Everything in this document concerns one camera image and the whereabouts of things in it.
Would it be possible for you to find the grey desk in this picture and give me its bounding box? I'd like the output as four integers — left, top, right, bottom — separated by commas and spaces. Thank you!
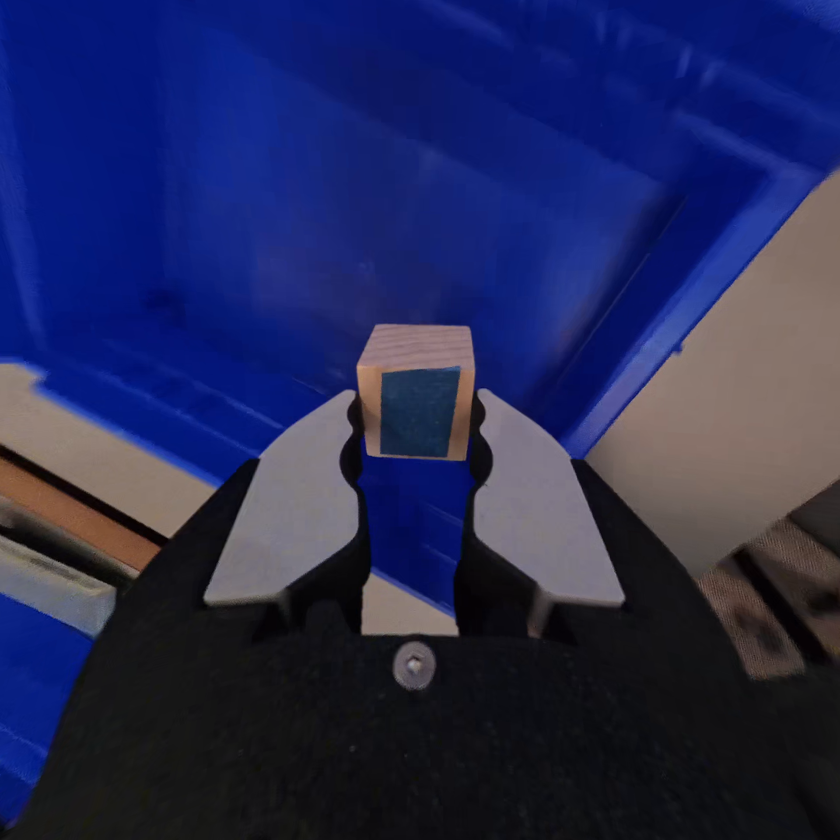
0, 167, 840, 639

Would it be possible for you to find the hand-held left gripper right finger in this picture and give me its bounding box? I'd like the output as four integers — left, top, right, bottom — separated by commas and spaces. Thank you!
451, 388, 626, 639

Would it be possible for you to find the wooden cube blue stripe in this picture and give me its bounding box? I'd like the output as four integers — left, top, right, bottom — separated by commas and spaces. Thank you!
356, 323, 475, 462

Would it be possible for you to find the wooden table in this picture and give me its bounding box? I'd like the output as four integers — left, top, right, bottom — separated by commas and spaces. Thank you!
0, 446, 168, 641

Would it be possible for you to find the blue plastic bin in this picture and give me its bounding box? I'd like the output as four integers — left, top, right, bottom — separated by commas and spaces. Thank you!
0, 0, 840, 618
0, 589, 98, 811

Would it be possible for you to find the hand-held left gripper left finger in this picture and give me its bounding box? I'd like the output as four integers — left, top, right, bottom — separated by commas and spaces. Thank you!
202, 389, 373, 634

